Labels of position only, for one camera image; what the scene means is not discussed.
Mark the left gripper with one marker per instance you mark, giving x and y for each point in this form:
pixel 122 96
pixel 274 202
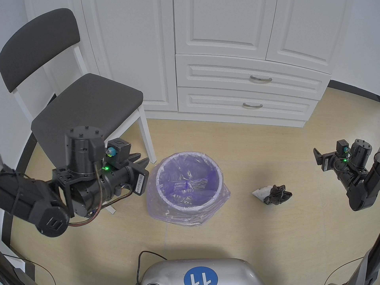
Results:
pixel 115 180

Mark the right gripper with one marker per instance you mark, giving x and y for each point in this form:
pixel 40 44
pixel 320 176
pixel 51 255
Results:
pixel 330 162

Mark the black plastic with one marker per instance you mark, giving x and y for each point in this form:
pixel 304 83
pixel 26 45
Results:
pixel 277 194

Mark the purple plastic bag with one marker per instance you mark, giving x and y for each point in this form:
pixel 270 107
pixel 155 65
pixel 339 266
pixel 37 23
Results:
pixel 190 218

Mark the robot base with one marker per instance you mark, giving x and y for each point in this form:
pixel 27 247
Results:
pixel 178 273

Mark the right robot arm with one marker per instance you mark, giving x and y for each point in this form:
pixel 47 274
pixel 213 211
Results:
pixel 363 194

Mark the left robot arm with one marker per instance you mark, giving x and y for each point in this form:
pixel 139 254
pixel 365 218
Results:
pixel 26 194

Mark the white trash bin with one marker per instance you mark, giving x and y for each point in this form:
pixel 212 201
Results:
pixel 190 208

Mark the grey and white chair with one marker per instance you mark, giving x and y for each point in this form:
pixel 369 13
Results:
pixel 38 43

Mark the white wardrobe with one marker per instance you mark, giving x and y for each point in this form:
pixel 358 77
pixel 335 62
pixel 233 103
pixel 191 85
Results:
pixel 228 16

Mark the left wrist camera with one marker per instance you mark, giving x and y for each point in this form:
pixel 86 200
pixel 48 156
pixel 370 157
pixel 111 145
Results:
pixel 118 150

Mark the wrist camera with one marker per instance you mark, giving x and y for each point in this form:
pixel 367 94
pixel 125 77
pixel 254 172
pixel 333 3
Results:
pixel 118 150
pixel 342 145

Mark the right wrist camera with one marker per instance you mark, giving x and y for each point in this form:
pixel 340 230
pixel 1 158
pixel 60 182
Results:
pixel 342 145

